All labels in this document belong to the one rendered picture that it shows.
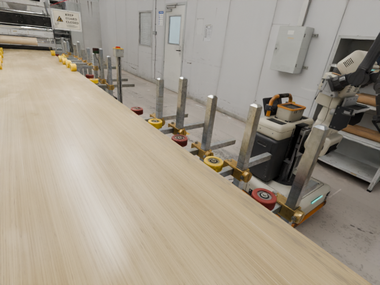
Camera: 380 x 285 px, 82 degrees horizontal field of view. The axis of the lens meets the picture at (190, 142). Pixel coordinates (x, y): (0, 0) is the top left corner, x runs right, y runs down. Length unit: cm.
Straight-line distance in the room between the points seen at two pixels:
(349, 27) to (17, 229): 359
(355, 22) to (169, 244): 337
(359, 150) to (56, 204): 338
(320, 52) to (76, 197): 345
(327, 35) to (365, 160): 170
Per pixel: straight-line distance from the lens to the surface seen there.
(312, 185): 112
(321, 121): 186
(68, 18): 510
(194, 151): 115
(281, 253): 63
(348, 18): 362
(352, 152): 360
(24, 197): 78
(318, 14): 379
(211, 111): 106
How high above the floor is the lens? 134
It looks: 25 degrees down
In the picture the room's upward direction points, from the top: 6 degrees clockwise
